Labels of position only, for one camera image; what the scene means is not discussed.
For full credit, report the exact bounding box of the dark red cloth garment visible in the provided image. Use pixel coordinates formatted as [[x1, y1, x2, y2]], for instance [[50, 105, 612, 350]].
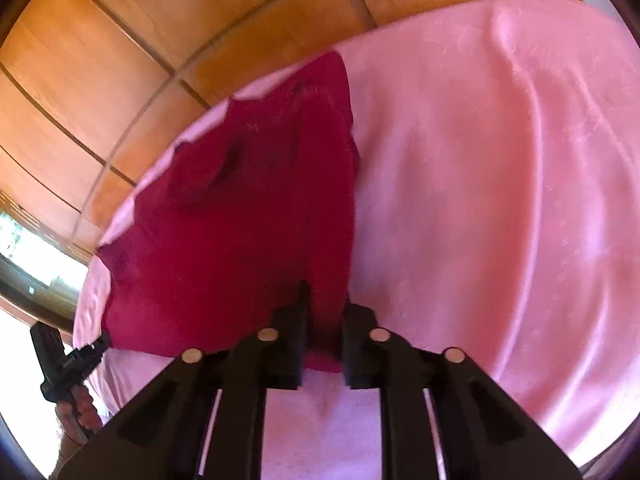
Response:
[[99, 52, 359, 372]]

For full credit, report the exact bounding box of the person's left hand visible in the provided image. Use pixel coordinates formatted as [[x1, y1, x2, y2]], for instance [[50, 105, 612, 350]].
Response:
[[55, 386, 103, 445]]

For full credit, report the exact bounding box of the wooden framed doorway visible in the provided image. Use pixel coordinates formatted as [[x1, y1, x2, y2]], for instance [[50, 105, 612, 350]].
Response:
[[1, 193, 88, 333]]

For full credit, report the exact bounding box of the wooden wardrobe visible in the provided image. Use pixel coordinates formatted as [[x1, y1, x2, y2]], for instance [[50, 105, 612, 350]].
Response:
[[0, 0, 585, 261]]

